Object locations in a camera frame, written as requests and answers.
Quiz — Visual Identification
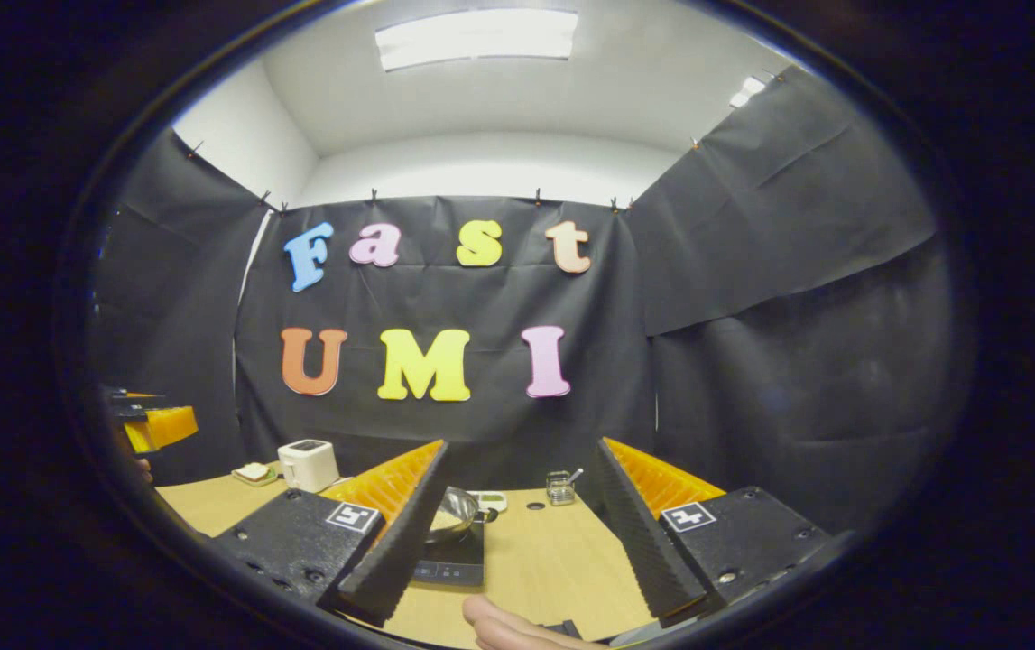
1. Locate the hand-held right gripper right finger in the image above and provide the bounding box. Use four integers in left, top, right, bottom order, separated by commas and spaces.
585, 437, 834, 628

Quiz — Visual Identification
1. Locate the white toaster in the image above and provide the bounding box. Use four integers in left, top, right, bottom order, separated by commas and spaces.
277, 439, 340, 494

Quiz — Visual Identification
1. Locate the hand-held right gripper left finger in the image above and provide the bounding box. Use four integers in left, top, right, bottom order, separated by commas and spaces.
213, 440, 450, 628

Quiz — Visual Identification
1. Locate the stainless steel pot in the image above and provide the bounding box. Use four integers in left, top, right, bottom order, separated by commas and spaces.
424, 487, 500, 545

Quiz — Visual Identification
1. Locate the large ceiling light panel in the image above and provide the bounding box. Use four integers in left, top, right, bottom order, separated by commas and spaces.
375, 9, 579, 73

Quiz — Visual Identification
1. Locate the black induction cooktop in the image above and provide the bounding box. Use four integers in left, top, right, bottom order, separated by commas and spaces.
411, 519, 487, 588

